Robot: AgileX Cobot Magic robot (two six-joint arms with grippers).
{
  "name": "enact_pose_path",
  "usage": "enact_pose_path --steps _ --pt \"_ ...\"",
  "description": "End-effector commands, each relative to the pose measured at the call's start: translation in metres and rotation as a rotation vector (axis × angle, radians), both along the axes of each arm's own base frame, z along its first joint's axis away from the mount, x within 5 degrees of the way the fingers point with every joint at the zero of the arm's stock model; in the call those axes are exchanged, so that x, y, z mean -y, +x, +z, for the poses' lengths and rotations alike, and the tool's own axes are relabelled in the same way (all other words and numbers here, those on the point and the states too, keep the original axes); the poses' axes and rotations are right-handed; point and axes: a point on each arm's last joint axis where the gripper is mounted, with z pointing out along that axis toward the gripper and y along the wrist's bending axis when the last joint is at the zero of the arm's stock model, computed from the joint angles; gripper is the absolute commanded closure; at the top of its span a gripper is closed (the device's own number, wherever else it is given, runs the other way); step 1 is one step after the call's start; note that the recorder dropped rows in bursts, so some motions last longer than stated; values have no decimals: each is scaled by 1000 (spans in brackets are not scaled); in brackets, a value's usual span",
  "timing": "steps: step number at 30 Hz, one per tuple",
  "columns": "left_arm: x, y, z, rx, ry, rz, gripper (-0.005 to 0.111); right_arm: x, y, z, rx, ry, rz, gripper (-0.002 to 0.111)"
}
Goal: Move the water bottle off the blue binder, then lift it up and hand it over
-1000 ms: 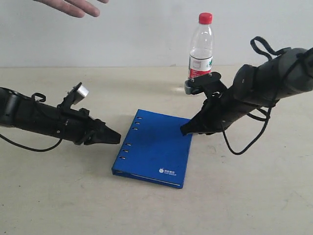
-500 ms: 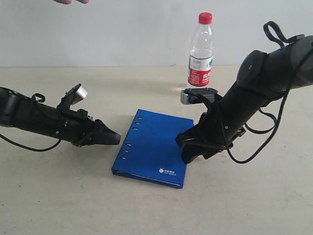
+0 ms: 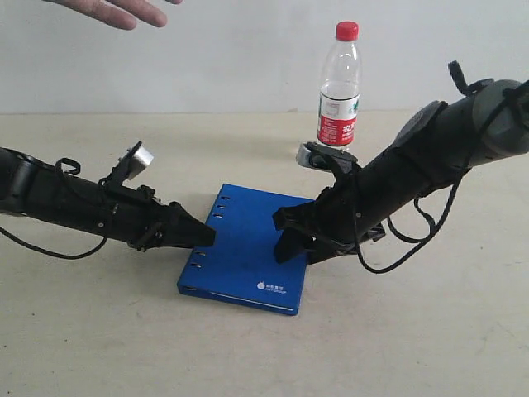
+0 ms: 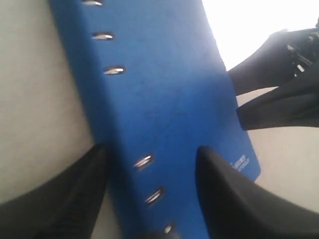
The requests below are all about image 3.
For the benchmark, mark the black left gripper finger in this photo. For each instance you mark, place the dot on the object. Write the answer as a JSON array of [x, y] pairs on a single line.
[[185, 231]]

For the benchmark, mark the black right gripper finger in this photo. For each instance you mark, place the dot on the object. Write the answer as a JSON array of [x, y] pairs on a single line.
[[322, 252], [291, 244]]

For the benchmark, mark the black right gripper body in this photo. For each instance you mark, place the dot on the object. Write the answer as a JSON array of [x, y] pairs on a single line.
[[332, 218]]

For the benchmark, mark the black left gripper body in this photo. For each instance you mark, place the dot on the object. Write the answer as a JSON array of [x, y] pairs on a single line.
[[138, 218]]

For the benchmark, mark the blue ring binder notebook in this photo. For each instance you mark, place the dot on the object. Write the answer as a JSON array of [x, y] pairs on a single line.
[[240, 268]]

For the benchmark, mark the clear water bottle red label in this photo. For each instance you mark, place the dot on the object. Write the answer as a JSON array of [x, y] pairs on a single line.
[[339, 89]]

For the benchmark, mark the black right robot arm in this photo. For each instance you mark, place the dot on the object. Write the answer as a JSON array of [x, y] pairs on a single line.
[[435, 148]]

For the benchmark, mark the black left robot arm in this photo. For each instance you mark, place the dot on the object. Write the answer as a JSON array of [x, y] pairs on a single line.
[[56, 194]]

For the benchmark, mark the person's bare hand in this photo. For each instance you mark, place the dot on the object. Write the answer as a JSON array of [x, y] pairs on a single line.
[[120, 14]]

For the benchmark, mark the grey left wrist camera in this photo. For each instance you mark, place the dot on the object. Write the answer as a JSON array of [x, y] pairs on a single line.
[[135, 161]]

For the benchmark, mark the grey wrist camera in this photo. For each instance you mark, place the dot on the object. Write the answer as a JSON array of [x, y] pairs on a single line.
[[135, 161], [316, 156]]

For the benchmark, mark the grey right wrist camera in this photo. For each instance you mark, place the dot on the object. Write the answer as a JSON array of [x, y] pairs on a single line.
[[316, 156]]

